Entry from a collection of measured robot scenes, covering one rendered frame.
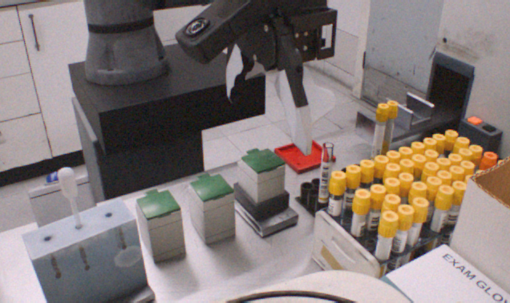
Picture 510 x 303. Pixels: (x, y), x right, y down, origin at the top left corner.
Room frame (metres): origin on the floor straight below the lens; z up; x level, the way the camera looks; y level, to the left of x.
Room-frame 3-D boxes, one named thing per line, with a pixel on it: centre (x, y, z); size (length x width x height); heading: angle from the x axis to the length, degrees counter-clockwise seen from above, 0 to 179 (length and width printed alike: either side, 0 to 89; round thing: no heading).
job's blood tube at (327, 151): (0.47, -0.08, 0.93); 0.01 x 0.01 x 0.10; 30
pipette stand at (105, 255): (0.33, 0.16, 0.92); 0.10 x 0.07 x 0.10; 126
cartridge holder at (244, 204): (0.47, -0.01, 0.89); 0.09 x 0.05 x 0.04; 32
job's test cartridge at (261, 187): (0.47, -0.01, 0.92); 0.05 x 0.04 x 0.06; 32
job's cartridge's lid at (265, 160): (0.47, -0.01, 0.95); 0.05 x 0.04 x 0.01; 32
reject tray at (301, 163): (0.60, -0.07, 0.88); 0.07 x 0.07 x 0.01; 29
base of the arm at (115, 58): (0.79, 0.23, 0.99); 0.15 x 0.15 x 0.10
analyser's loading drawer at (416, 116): (0.66, -0.26, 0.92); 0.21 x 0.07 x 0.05; 119
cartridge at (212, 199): (0.44, 0.05, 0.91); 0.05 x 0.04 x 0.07; 29
